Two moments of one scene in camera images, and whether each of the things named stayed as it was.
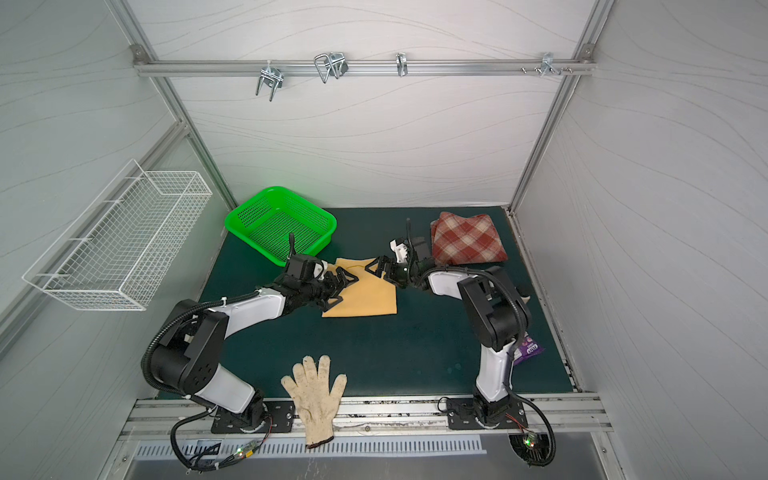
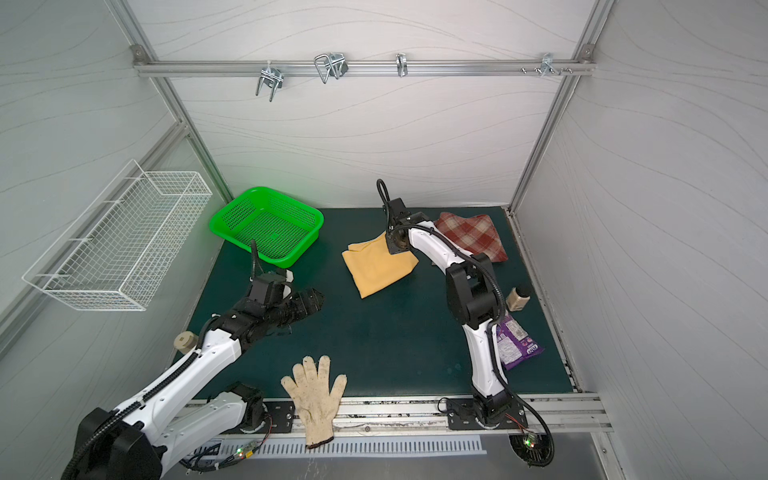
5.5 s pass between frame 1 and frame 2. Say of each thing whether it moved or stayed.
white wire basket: stayed
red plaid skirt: stayed
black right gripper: moved
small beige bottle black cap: stayed
